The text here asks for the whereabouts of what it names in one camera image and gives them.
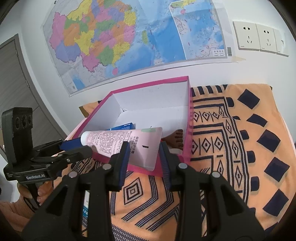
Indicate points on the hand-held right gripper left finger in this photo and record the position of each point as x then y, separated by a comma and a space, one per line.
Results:
123, 163

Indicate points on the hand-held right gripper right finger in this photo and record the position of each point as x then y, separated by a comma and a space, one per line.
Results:
164, 163

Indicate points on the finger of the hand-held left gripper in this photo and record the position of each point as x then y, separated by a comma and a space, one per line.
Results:
76, 154
69, 144

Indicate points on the pink cosmetic tube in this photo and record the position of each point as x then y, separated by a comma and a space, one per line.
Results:
120, 141

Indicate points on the brown wooden massage tool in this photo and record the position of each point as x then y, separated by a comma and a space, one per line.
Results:
174, 139

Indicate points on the pink cardboard box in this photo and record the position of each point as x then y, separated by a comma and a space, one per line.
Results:
150, 99

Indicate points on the person's left forearm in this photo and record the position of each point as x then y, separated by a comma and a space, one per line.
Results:
13, 215

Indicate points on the person's left hand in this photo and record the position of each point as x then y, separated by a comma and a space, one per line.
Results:
45, 192

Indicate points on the blue white medicine box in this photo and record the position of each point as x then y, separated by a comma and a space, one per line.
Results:
122, 127

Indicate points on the grey door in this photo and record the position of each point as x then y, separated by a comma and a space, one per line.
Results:
20, 88

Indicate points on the white blue carton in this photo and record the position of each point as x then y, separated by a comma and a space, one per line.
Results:
86, 208

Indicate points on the orange patterned blanket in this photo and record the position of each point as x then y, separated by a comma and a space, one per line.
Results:
231, 143

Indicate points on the colourful wall map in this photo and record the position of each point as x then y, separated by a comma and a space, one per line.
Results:
138, 34

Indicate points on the white wall socket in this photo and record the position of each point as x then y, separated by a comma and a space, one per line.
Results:
246, 34
267, 38

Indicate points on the white wall switch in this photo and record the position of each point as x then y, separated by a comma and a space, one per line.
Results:
282, 42

